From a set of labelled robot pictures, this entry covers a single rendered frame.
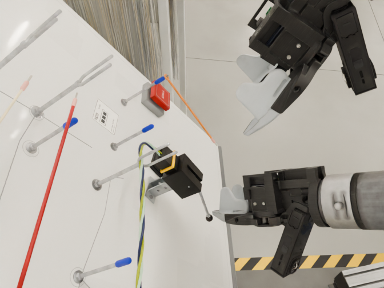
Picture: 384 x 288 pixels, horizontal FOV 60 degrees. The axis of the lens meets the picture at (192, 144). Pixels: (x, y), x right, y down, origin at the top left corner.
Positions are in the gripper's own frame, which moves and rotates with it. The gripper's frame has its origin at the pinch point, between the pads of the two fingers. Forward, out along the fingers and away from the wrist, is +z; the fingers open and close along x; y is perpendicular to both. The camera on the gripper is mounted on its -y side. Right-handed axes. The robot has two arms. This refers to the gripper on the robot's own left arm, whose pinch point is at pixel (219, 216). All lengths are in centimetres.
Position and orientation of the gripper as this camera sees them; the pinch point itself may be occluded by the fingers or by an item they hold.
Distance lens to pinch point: 62.3
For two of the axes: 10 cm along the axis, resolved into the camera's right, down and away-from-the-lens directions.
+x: -6.7, 0.4, -7.4
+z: -7.3, 1.5, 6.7
